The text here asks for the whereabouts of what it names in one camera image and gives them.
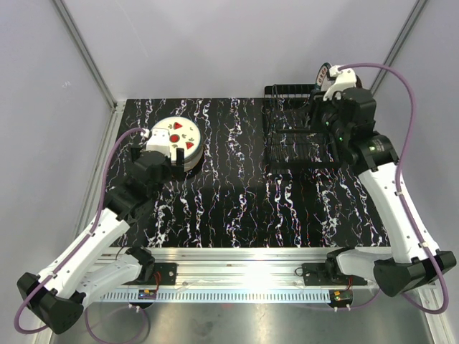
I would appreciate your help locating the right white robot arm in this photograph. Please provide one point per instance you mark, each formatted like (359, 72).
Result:
(415, 259)

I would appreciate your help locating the black wire dish rack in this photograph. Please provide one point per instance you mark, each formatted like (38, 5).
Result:
(292, 143)

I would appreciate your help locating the dark green rimmed plate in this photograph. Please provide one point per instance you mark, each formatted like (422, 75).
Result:
(323, 80)

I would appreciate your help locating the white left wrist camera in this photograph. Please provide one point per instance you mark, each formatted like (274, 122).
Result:
(157, 139)

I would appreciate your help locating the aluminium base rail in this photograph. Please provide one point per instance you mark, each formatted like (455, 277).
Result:
(232, 268)

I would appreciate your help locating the red floral plate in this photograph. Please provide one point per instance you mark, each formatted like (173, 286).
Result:
(358, 82)

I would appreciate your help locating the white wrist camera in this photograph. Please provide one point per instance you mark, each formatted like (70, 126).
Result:
(340, 81)
(157, 139)

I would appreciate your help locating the white slotted cable duct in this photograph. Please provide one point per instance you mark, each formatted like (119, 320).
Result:
(136, 295)

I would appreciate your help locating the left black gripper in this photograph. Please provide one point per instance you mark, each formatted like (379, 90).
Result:
(171, 169)

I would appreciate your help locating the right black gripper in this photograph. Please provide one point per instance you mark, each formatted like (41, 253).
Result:
(317, 104)

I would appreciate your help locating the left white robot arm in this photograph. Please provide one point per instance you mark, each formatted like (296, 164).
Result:
(60, 293)

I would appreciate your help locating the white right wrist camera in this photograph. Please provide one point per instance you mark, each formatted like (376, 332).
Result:
(340, 81)

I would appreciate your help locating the white watermelon pattern plate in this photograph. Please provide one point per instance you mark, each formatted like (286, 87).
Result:
(181, 130)

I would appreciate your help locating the stack of plates under white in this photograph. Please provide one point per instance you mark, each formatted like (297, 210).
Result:
(193, 153)

